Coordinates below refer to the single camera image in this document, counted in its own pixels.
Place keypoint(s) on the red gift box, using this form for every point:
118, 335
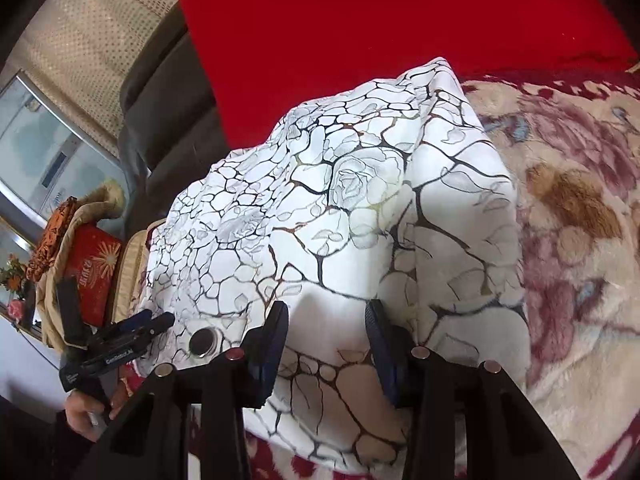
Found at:
92, 270

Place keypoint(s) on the dark grey padded headboard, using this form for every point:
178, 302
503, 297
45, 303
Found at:
160, 110

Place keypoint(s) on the orange patterned cloth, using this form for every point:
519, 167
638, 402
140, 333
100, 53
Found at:
52, 240

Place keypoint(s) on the yellow cloth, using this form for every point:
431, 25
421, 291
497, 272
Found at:
634, 66

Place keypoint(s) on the floral plush blanket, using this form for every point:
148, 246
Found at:
575, 260

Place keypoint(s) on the person's left hand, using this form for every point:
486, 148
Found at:
85, 417

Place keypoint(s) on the bunch of flowers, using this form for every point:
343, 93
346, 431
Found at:
15, 285

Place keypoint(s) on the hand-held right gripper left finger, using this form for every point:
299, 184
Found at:
270, 355

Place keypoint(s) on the window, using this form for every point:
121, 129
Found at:
40, 150

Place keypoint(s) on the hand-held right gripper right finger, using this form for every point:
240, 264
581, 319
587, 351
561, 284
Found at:
385, 360

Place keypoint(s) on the beige mattress edge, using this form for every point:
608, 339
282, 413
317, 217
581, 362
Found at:
132, 255

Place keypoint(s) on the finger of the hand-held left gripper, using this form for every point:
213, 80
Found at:
135, 320
155, 325

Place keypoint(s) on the red blanket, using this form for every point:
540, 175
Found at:
375, 35

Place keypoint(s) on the white crackle-print rose garment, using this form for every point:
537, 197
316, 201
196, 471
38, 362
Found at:
350, 200

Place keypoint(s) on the beige dotted curtain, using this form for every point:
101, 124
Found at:
85, 35

